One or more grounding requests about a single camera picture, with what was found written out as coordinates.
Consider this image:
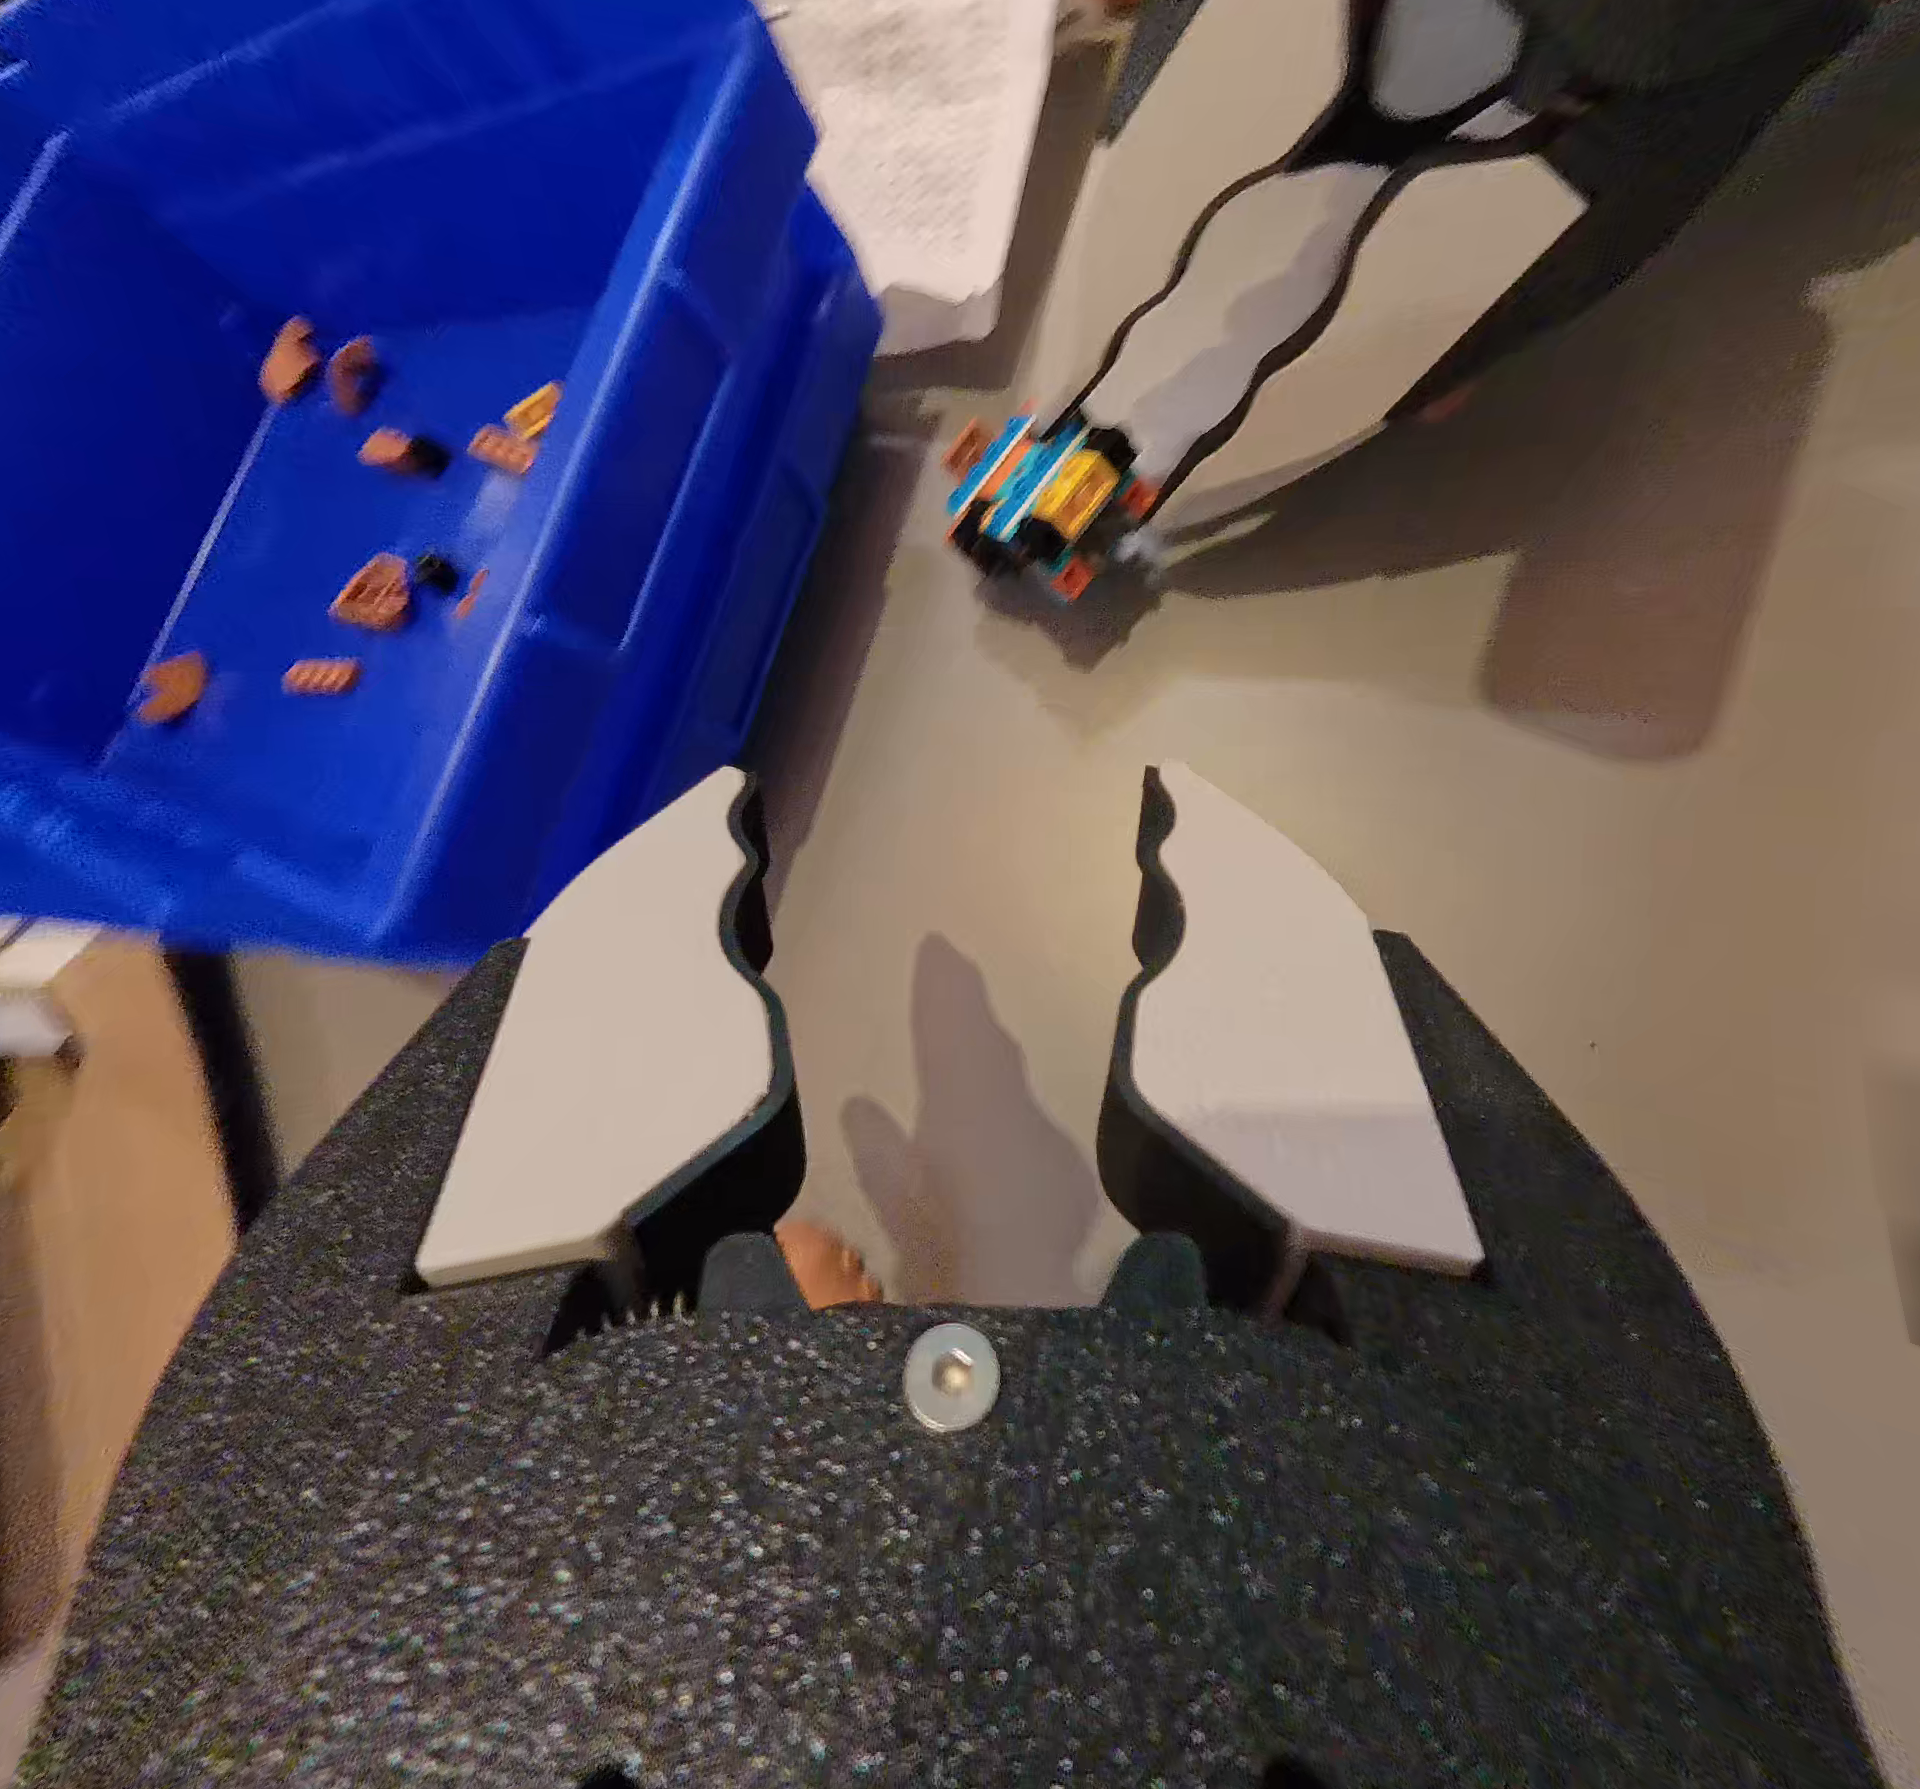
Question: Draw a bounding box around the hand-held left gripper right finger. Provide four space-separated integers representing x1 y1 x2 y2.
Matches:
1098 764 1488 1279

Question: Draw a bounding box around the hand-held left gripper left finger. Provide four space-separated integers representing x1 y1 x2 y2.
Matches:
413 764 805 1293

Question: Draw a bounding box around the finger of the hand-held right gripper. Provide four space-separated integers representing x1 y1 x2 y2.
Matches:
1152 150 1597 534
1032 0 1365 422

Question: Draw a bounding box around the colourful toy brick model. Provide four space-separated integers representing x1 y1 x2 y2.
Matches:
942 403 1165 606

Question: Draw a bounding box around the blue plastic bin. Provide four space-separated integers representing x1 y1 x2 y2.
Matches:
0 0 888 966

